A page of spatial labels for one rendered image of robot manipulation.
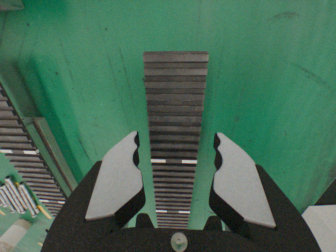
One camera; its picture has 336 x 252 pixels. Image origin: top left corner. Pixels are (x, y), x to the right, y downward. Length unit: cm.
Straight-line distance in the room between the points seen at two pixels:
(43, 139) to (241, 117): 26
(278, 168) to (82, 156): 29
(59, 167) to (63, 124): 8
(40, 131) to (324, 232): 47
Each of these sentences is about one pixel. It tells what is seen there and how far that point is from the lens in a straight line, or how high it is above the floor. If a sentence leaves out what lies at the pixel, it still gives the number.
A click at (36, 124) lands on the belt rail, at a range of 23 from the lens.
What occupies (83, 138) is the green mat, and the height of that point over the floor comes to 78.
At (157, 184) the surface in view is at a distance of 18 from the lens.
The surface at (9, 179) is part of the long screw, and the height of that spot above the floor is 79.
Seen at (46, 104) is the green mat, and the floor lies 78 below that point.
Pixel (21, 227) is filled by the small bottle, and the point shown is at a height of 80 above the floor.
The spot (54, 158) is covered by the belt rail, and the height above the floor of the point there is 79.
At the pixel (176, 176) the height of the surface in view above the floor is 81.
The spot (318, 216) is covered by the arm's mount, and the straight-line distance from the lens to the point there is 37.
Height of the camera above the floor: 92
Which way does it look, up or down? 62 degrees down
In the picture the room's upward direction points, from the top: 175 degrees counter-clockwise
